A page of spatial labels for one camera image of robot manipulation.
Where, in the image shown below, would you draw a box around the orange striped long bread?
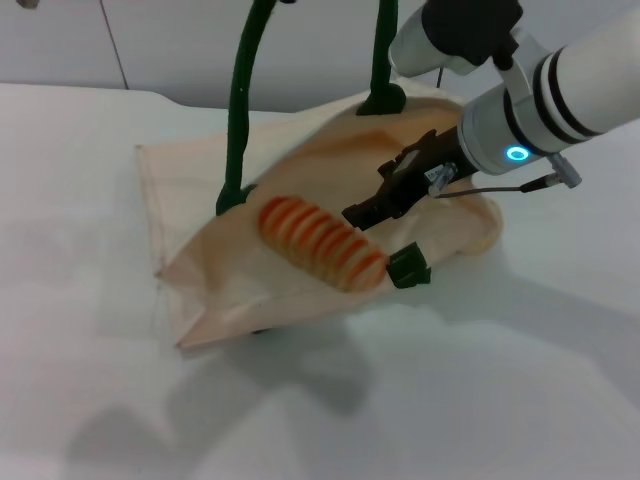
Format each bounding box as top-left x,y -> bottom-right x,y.
256,196 -> 388,293

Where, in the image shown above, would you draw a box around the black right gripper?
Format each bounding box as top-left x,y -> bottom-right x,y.
341,126 -> 480,232

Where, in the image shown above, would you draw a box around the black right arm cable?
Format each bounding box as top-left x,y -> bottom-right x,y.
433,153 -> 584,202

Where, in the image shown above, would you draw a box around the beige tote bag green handles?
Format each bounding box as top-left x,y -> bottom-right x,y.
135,0 -> 504,351

